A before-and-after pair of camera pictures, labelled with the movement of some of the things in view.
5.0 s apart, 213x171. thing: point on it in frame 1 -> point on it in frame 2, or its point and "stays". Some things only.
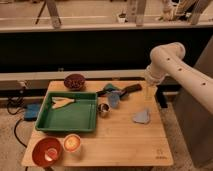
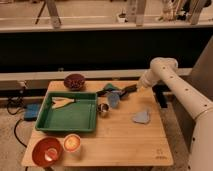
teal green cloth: [109, 87] stays
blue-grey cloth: [141, 117] stays
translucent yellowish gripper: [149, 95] -> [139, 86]
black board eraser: [131, 89] stays
